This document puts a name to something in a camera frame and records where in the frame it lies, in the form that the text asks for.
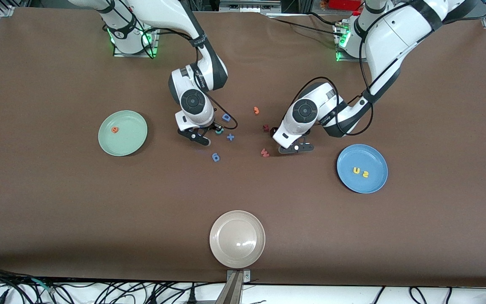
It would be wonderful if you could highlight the blue plate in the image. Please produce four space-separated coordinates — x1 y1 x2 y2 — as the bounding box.
337 144 389 194

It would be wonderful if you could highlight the brown table cover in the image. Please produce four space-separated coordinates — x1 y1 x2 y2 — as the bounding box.
0 8 486 288

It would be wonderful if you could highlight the beige plate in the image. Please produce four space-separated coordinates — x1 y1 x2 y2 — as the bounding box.
209 210 266 269

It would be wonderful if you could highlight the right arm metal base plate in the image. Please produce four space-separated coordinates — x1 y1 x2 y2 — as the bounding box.
113 18 159 57

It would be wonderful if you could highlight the red box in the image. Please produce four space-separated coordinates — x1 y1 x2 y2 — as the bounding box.
329 0 364 11

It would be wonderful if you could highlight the long black table cable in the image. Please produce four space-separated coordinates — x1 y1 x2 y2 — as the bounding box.
264 15 345 36

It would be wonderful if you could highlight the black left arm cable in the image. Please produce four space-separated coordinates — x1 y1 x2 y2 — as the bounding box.
287 0 486 136

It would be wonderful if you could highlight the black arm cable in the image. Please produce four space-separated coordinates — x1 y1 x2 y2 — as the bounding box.
287 0 486 136
100 0 238 130

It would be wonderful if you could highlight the cable with teal connector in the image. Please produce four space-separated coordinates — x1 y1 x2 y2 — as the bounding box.
28 277 56 294

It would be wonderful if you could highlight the aluminium camera mount post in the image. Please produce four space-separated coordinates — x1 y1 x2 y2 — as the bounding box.
215 269 252 304

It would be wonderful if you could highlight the pale green plate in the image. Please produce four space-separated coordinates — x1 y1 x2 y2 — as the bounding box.
98 110 148 157

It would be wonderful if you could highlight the short black table cable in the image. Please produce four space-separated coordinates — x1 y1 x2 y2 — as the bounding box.
306 11 338 25

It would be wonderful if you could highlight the aluminium frame bar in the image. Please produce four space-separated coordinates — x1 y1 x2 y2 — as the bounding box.
219 0 282 14

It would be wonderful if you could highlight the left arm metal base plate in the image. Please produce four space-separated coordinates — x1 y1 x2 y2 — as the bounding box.
334 21 368 63

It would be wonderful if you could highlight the looped black floor cable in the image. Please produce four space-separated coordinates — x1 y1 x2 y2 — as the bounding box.
410 286 428 304

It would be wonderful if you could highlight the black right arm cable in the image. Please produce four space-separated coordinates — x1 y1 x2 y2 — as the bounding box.
100 0 238 130

